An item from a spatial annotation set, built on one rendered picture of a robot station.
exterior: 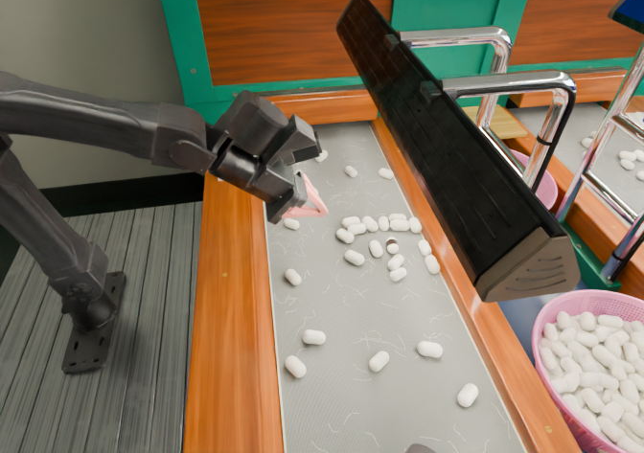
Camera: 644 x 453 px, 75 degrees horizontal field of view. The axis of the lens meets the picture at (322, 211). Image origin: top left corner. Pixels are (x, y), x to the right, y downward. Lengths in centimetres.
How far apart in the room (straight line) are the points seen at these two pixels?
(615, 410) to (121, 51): 178
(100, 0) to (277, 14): 94
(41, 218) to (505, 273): 58
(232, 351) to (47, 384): 32
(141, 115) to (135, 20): 126
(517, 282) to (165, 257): 72
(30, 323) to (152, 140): 48
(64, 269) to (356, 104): 69
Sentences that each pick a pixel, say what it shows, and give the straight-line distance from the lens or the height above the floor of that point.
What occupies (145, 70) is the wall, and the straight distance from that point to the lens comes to 188.
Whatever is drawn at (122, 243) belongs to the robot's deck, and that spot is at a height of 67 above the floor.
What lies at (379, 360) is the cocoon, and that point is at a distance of 63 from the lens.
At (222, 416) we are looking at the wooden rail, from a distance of 60.
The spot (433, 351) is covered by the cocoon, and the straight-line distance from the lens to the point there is 66.
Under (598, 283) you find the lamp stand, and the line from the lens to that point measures 93.
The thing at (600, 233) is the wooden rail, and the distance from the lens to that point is 95.
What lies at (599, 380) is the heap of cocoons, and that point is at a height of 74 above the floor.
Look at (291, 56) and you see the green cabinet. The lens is 104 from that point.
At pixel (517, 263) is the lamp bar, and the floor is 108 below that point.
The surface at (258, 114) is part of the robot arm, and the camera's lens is 56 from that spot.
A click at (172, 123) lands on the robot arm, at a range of 56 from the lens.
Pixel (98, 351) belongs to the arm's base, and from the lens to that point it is 82.
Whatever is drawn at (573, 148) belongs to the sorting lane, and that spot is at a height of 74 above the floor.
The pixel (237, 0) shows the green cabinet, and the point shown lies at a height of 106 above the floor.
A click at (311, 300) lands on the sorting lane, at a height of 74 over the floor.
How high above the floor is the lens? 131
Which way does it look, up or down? 42 degrees down
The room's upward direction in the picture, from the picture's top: straight up
